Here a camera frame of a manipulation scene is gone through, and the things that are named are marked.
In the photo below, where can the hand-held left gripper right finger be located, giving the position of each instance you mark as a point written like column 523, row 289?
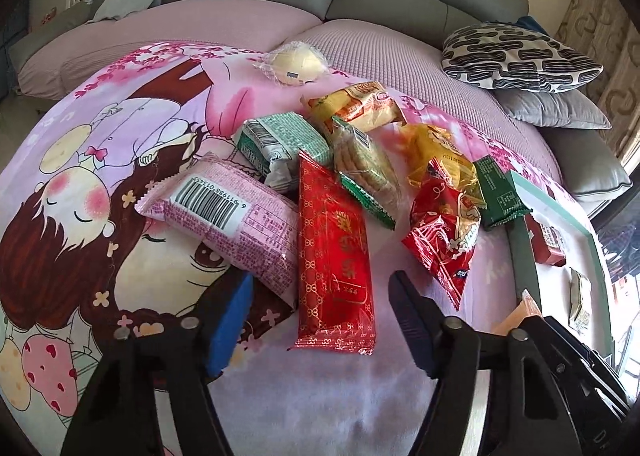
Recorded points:
column 410, row 321

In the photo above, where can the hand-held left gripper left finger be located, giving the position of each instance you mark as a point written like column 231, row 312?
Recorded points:
column 230, row 326

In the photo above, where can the small red snack packet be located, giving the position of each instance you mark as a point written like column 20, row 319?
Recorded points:
column 440, row 236

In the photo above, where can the long red snack packet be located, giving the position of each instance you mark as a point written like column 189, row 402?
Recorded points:
column 335, row 261

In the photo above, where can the pink snack packet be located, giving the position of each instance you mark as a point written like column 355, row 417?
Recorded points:
column 225, row 221

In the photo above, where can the teal rimmed white box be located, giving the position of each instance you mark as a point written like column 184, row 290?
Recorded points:
column 560, row 216

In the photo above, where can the yellow translucent snack packet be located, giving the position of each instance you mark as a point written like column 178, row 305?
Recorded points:
column 440, row 146

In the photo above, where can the light green snack packet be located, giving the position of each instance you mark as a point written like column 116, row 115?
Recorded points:
column 285, row 141

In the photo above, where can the small beige snack packet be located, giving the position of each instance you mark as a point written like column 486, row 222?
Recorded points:
column 580, row 298

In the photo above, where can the pale orange snack packet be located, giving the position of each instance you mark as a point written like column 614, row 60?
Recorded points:
column 522, row 316

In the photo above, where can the red box white label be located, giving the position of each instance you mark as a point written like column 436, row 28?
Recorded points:
column 545, row 243

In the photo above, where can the printed pink blanket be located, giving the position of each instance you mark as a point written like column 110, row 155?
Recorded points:
column 100, row 246

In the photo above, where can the dark green snack packet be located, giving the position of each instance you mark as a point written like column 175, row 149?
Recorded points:
column 500, row 191

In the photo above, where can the clear cookie packet green ends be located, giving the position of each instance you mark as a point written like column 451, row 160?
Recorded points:
column 362, row 161

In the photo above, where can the yellow orange snack packet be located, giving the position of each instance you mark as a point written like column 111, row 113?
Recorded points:
column 360, row 106

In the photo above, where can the grey pillow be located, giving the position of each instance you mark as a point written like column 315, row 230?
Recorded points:
column 550, row 108

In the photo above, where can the round bun in clear wrap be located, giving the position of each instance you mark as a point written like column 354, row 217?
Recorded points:
column 292, row 63

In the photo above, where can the pink sofa cover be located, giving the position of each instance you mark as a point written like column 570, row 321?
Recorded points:
column 380, row 51

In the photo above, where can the black white patterned pillow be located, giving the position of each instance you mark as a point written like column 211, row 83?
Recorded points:
column 520, row 56

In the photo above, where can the blue cloth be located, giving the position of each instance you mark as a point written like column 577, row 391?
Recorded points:
column 530, row 23

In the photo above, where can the patterned beige curtain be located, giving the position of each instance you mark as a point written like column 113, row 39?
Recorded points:
column 605, row 46

